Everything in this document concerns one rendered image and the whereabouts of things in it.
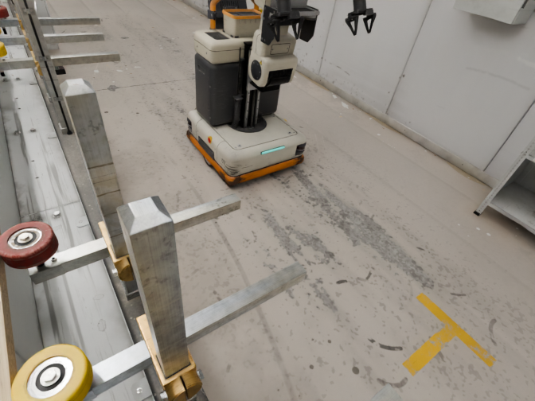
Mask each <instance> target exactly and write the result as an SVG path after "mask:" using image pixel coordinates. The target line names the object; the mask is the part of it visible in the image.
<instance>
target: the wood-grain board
mask: <svg viewBox="0 0 535 401"><path fill-rule="evenodd" d="M17 373H18V370H17V364H16V356H15V350H14V337H13V330H12V323H11V316H10V304H9V297H8V290H7V283H6V270H5V263H4V261H3V259H2V257H1V256H0V401H12V399H11V388H12V384H13V381H14V378H15V376H16V375H17Z"/></svg>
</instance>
